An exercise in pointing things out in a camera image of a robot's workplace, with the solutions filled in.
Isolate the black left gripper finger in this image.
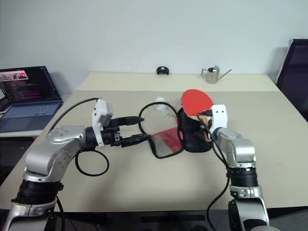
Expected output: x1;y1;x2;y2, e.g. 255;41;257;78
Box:
119;116;145;126
121;134;152;148

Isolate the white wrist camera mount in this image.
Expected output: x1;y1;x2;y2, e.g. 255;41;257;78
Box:
210;104;228;133
91;98;114;147

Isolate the white table tennis ball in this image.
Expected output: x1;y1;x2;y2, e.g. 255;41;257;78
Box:
155;96;167;108

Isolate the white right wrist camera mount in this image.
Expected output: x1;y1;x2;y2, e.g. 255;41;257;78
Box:
210;104;228;133

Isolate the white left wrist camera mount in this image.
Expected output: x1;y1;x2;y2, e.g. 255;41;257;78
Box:
91;98;114;147

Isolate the black office chair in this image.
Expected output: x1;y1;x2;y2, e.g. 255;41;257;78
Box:
276;38;308;123

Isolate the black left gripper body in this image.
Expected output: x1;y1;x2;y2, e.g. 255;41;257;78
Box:
102;117;124;148

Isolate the open blue laptop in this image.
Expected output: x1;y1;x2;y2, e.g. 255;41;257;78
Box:
0;66;64;133

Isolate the small black holder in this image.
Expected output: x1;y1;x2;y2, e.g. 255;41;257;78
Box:
156;66;171;76

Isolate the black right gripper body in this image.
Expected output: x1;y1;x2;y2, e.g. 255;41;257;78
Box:
203;116;214;135

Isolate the red black paddle case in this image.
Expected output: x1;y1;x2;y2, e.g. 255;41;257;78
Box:
139;102;215;160

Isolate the red table tennis paddle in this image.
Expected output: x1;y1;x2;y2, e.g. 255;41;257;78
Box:
180;89;215;142

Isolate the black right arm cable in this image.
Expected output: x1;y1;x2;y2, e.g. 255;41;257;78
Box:
196;109;231;231

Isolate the metal watering can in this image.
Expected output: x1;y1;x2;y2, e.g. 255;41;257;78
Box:
201;65;233;84

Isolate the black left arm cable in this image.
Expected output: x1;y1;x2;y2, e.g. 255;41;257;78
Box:
49;97;109;231

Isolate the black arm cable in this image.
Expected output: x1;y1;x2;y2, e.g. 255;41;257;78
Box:
196;109;231;231
49;97;109;231

